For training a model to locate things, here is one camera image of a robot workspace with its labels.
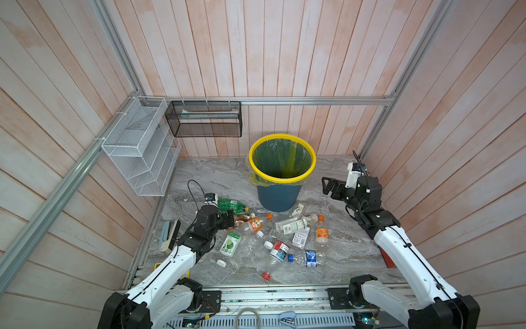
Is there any brown label plastic bottle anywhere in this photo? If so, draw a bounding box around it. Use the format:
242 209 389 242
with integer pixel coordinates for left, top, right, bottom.
234 212 256 228

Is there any green plastic bottle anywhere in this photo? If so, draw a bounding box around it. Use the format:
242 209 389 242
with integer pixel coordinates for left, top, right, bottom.
217 198 249 215

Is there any crushed clear bottle bird label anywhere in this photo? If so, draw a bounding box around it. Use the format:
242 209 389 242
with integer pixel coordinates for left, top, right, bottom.
290 202 305 218

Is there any clear bottle white cap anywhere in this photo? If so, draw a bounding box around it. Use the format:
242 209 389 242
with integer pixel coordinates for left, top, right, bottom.
215 231 264 268

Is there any clear bottle orange cap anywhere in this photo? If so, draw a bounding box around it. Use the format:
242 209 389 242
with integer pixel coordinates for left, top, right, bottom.
315 215 330 251

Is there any clear bottle white green label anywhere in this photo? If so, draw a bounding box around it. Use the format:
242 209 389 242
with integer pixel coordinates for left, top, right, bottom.
275 214 319 235

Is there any clear bottle white text label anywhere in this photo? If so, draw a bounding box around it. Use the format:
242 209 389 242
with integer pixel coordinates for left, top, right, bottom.
292 227 310 249

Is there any clear bottle red cap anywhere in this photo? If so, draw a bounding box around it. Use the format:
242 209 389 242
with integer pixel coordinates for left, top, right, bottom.
230 266 271 286

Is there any red blue label bottle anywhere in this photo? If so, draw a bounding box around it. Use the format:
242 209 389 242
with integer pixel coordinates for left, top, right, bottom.
269 241 290 262

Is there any blue label blue cap bottle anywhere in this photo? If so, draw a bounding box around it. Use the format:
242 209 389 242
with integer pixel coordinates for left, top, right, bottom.
287 250 327 268

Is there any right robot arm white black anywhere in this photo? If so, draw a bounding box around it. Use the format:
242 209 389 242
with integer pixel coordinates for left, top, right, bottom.
322 175 480 328

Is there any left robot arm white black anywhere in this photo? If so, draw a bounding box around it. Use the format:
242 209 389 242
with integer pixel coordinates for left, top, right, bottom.
97 204 235 328

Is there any blue bin with yellow rim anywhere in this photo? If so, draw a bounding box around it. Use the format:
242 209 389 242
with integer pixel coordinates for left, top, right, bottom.
247 134 317 212

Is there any yellow-green bin liner bag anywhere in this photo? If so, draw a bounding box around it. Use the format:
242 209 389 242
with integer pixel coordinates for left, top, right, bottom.
247 134 316 187

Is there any yellow perforated plate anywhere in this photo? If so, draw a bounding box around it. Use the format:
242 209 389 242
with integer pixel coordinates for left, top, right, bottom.
153 263 190 278

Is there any white black eraser brush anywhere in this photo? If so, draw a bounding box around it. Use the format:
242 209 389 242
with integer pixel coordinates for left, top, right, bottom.
160 220 181 254

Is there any blue clip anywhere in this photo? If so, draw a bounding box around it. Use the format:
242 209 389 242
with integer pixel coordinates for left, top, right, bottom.
279 311 297 328

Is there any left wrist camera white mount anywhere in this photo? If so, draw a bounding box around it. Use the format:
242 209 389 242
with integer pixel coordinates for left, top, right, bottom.
205 193 219 207

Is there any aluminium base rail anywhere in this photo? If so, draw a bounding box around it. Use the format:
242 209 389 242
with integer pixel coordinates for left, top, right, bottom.
103 284 445 319

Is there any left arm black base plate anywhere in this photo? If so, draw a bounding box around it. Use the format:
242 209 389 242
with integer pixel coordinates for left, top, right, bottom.
182 290 222 314

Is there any grey looped cable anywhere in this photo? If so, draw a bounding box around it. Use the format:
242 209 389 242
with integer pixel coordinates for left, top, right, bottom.
233 307 262 329

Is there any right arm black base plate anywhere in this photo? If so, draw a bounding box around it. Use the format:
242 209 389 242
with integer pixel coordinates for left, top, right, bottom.
327 286 377 310

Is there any black mesh wall basket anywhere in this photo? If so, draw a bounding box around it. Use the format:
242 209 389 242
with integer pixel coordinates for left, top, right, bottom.
165 100 243 138

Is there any white wire mesh shelf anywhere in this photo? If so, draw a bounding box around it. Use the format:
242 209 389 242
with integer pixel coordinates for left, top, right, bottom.
102 97 181 197

